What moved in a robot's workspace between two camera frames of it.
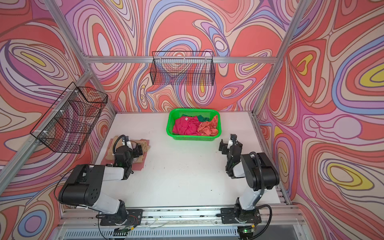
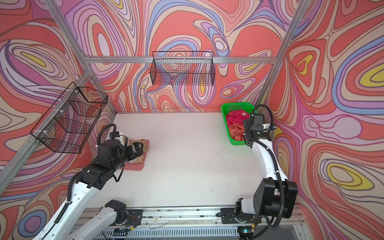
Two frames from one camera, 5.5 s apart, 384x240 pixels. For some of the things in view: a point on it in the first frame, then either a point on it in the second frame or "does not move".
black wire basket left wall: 67,123 does not move
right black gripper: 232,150 -> 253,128
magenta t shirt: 186,125 -> 236,116
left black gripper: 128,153 does not move
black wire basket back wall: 183,68 does not move
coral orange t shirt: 209,128 -> 237,131
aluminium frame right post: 282,55 does not move
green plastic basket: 194,124 -> 228,106
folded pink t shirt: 137,166 does not move
